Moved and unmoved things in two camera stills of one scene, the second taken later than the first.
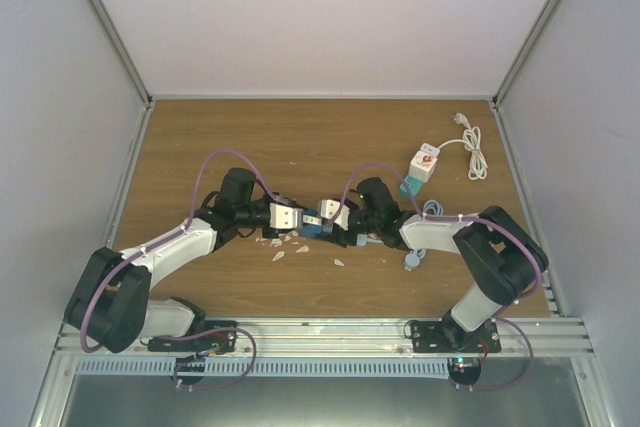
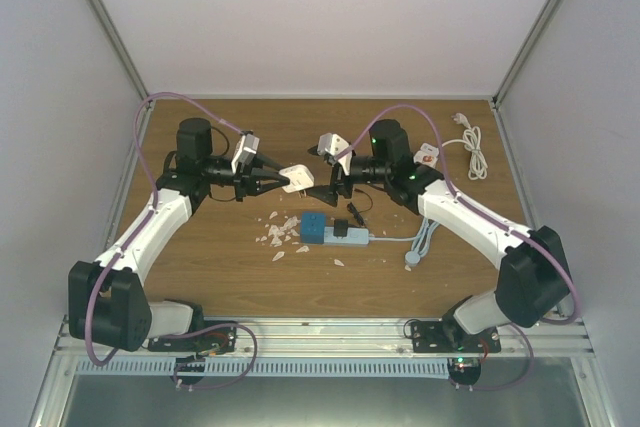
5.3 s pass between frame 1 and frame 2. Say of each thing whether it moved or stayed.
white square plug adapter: moved
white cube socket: stayed
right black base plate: stayed
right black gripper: moved
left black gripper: moved
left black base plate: stayed
